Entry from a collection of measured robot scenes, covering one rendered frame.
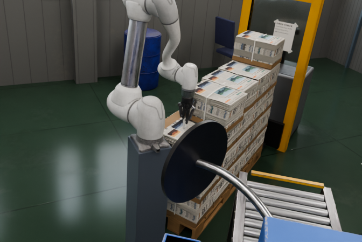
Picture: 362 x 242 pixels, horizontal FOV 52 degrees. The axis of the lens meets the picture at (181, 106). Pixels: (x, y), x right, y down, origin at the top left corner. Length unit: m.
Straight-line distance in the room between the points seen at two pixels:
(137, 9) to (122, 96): 0.48
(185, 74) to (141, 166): 0.61
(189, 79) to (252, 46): 1.20
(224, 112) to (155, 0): 1.03
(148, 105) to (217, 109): 0.75
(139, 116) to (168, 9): 0.58
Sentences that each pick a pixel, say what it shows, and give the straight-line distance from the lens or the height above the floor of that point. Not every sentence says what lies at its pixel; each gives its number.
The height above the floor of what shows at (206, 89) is 1.06.
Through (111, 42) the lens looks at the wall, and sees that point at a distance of 5.47.
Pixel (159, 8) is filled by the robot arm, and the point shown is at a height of 1.75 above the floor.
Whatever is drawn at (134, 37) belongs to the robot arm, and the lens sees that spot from 2.04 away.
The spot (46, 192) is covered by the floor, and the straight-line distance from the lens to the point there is 3.42.
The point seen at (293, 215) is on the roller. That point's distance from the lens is 2.16.
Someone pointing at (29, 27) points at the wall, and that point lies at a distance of 5.23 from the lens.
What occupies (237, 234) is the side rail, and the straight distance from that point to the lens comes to 1.94.
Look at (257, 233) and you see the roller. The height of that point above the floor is 0.80.
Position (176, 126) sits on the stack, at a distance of 2.67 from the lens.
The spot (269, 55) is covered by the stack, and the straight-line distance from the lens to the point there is 3.30.
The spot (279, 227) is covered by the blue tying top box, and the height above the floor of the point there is 1.75.
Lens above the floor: 2.15
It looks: 26 degrees down
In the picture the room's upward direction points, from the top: 5 degrees clockwise
